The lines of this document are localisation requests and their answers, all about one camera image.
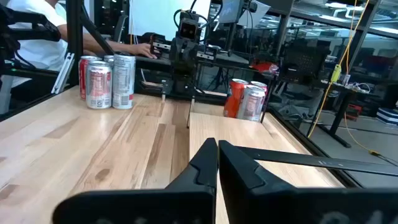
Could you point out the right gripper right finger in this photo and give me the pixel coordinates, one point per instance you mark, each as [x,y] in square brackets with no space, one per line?
[280,208]

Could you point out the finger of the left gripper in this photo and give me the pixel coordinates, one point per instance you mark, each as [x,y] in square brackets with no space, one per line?
[177,59]
[191,59]

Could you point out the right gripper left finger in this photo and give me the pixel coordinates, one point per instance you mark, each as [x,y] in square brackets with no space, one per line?
[155,208]

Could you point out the orange Fanta can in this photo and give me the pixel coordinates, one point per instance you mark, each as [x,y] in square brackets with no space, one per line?
[233,102]

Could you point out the tall white Celsius can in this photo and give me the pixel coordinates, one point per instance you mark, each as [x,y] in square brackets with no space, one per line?
[123,81]

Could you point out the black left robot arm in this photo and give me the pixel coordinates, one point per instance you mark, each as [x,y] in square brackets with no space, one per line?
[183,82]

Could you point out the dark grey side desk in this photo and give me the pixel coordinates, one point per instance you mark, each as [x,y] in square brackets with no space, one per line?
[230,60]

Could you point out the person's hand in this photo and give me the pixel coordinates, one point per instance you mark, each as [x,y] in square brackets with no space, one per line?
[144,49]

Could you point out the white screen panel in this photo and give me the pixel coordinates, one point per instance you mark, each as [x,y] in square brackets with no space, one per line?
[155,18]

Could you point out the grey tilted monitor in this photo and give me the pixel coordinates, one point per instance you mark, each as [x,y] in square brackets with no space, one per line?
[231,11]

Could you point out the red plastic object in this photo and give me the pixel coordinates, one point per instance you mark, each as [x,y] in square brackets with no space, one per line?
[262,67]

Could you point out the red Coca-Cola can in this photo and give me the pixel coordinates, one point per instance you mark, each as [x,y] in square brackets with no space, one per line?
[82,81]
[260,84]

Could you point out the silver Diet Coke can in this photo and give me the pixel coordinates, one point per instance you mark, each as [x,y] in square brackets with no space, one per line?
[252,105]
[99,87]

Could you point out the black perforated metal box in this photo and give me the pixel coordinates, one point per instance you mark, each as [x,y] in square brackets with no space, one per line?
[303,62]

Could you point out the black background desk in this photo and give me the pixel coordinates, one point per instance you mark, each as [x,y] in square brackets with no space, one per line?
[340,109]

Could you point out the red storage crate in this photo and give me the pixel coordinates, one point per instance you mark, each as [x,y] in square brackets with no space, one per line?
[354,111]

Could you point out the person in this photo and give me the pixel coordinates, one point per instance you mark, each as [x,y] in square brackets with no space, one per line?
[37,46]

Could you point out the blue white box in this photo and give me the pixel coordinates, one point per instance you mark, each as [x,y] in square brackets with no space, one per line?
[387,115]

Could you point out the black equipment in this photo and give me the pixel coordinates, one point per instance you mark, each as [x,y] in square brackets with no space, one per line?
[31,34]

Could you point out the black storage rack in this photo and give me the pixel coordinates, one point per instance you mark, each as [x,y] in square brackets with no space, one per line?
[362,29]

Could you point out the black rig post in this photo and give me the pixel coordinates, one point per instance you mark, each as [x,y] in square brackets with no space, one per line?
[74,40]

